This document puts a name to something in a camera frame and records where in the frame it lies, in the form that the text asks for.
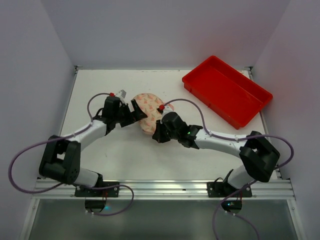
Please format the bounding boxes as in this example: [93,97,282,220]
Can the floral fabric laundry bag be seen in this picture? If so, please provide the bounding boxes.
[133,93,164,135]

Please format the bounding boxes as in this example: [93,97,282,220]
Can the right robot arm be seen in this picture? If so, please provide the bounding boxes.
[152,112,280,195]

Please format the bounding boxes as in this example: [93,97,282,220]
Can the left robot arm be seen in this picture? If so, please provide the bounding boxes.
[39,96,147,197]

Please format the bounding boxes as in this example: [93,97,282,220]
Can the red plastic tray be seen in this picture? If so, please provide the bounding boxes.
[182,56,273,130]

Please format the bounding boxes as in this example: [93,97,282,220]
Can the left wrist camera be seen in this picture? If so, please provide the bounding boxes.
[115,89,127,104]

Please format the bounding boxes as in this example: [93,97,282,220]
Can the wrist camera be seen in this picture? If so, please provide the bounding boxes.
[162,105,174,117]
[115,89,127,104]

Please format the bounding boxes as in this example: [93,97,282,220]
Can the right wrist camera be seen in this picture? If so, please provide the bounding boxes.
[162,105,174,117]

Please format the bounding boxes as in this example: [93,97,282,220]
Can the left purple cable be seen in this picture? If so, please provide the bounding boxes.
[7,92,135,216]

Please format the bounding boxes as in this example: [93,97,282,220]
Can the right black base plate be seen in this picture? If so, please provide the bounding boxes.
[206,177,253,198]

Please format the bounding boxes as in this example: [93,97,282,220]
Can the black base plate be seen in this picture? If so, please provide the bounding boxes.
[74,181,120,198]
[206,177,253,198]

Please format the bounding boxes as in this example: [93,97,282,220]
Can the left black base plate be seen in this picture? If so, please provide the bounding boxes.
[74,181,120,198]

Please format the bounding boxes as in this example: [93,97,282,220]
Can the aluminium front rail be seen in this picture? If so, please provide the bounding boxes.
[32,180,295,200]

